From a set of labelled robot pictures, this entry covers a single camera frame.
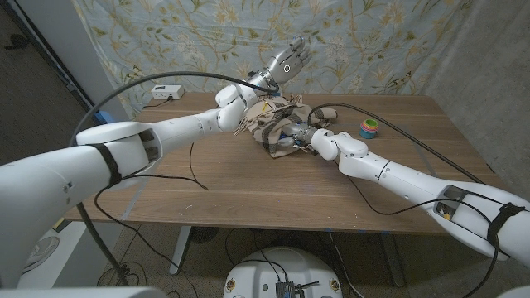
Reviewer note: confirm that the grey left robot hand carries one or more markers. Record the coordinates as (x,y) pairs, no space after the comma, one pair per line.
(285,64)

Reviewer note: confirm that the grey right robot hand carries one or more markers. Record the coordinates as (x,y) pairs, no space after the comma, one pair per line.
(302,132)

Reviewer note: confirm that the beige plaid scarf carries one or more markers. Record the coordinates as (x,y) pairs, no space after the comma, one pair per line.
(273,124)

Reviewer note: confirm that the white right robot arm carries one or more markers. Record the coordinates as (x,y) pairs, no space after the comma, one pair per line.
(414,182)

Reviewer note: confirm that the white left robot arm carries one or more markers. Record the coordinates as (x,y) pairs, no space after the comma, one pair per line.
(49,186)

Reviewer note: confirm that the floral printed backdrop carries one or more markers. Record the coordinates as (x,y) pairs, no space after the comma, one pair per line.
(372,41)

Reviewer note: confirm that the white power strip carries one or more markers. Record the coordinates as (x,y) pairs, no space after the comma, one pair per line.
(167,92)

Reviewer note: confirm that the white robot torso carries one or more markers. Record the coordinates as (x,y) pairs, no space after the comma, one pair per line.
(281,269)

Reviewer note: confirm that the black round table foot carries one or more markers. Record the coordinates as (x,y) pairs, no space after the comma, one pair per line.
(203,234)

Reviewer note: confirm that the grey table leg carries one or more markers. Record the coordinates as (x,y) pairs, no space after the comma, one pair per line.
(392,260)

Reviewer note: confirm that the white table leg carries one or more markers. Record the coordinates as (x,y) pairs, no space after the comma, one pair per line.
(180,250)

